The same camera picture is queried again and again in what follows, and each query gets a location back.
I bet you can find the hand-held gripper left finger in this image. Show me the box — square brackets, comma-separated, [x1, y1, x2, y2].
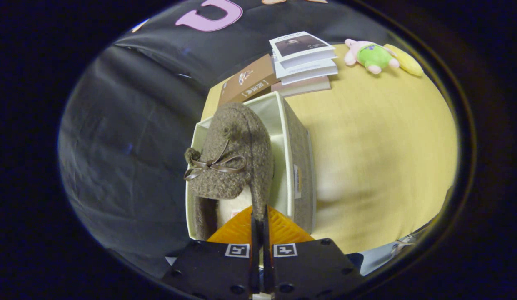
[160, 204, 260, 300]

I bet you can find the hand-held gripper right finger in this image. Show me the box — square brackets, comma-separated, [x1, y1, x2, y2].
[263, 204, 365, 300]

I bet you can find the grey fabric storage box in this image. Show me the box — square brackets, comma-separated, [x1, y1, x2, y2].
[186, 91, 317, 241]

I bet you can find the brown fuzzy slipper shoe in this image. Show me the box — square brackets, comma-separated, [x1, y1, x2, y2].
[183, 102, 275, 242]

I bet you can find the black backdrop cloth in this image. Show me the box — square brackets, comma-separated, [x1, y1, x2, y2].
[58, 0, 392, 275]

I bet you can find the pale pink book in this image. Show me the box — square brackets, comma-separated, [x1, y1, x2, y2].
[271, 76, 331, 98]

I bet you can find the brown cover book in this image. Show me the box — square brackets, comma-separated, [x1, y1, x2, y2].
[218, 54, 280, 107]

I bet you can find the white portrait cover book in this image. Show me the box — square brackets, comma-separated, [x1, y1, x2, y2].
[269, 31, 338, 69]

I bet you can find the green and pink plush toy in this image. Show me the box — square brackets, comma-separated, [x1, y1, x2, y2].
[345, 39, 400, 75]

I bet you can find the yellow plush toy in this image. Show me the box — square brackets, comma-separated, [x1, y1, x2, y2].
[383, 44, 424, 77]

